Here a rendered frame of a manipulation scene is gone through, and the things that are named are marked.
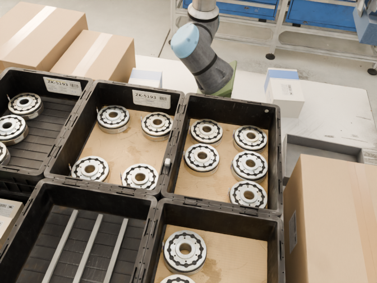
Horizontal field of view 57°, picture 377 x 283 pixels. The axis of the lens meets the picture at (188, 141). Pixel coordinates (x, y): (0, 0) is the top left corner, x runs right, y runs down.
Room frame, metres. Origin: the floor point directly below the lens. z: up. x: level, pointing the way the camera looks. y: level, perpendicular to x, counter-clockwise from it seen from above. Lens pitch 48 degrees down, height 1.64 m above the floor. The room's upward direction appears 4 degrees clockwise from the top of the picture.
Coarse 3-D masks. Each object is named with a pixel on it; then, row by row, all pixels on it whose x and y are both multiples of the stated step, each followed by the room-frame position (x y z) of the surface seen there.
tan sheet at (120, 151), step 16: (144, 112) 0.84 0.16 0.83; (96, 128) 0.76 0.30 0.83; (128, 128) 0.77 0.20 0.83; (96, 144) 0.69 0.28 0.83; (112, 144) 0.69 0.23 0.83; (128, 144) 0.70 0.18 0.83; (144, 144) 0.70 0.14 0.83; (160, 144) 0.71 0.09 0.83; (112, 160) 0.63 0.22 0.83; (128, 160) 0.63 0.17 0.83; (144, 160) 0.64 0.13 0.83; (160, 160) 0.64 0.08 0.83; (112, 176) 0.57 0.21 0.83
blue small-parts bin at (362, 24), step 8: (368, 0) 1.17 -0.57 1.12; (368, 16) 1.02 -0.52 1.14; (376, 16) 1.16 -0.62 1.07; (360, 24) 1.05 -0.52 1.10; (368, 24) 0.98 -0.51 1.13; (376, 24) 0.98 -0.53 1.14; (360, 32) 1.01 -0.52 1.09; (368, 32) 0.98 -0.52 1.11; (376, 32) 0.97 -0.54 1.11; (360, 40) 0.98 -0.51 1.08; (368, 40) 0.98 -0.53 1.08; (376, 40) 0.97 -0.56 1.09
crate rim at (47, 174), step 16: (96, 80) 0.87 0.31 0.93; (80, 112) 0.72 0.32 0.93; (176, 112) 0.75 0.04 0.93; (176, 128) 0.69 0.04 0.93; (64, 144) 0.59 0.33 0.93; (48, 176) 0.49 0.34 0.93; (64, 176) 0.49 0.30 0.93; (160, 176) 0.51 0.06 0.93; (144, 192) 0.46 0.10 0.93; (160, 192) 0.47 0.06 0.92
